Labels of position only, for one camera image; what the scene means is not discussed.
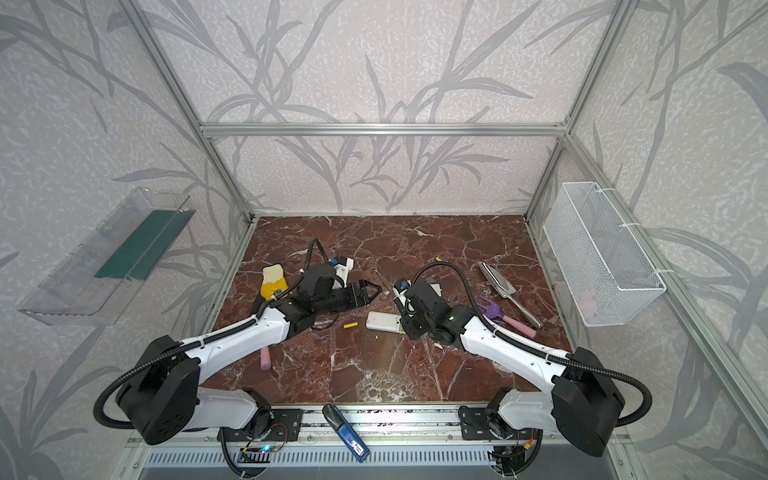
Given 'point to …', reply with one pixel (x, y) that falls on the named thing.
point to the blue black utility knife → (346, 432)
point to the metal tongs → (507, 291)
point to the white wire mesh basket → (604, 271)
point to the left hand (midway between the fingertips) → (378, 284)
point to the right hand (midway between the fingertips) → (408, 305)
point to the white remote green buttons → (384, 322)
